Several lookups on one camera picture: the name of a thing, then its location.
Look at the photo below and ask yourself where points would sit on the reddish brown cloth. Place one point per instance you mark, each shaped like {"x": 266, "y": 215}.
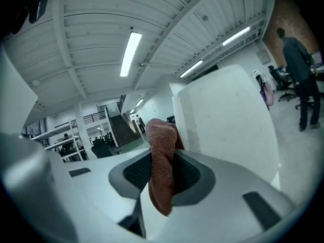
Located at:
{"x": 160, "y": 161}

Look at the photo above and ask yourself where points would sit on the dark glossy curved object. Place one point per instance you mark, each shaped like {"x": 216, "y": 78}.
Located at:
{"x": 38, "y": 5}

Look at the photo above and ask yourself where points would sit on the grey wall panel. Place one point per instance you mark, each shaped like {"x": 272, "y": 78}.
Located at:
{"x": 263, "y": 56}

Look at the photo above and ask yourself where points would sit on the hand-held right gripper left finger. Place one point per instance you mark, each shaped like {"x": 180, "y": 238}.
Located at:
{"x": 96, "y": 186}

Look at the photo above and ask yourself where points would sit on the silver grey lamp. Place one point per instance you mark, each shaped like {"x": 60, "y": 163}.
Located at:
{"x": 27, "y": 186}

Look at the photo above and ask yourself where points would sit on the white flat panel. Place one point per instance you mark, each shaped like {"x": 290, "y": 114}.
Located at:
{"x": 15, "y": 97}

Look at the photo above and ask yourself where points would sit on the white shelving rack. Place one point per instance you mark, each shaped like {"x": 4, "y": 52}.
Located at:
{"x": 54, "y": 133}

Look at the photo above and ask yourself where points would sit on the large white partition board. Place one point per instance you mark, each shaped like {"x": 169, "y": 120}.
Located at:
{"x": 227, "y": 125}

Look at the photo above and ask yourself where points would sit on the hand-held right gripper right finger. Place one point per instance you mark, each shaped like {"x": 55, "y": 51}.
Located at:
{"x": 222, "y": 211}

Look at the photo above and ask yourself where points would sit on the computer monitor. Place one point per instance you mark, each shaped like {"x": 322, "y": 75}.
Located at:
{"x": 318, "y": 58}

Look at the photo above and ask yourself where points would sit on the black balcony railing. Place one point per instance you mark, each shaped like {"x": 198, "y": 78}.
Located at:
{"x": 93, "y": 118}

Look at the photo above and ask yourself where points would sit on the dark wooden staircase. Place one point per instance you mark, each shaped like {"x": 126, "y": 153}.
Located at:
{"x": 124, "y": 133}

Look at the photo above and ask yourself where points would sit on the long ceiling light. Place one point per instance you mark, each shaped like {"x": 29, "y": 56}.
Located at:
{"x": 191, "y": 68}
{"x": 236, "y": 36}
{"x": 131, "y": 54}
{"x": 139, "y": 102}

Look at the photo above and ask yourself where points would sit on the pink bag on coat rack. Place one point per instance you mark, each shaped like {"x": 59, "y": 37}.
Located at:
{"x": 267, "y": 94}

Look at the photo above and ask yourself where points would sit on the black office chair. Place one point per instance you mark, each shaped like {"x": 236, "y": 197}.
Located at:
{"x": 282, "y": 83}
{"x": 101, "y": 149}

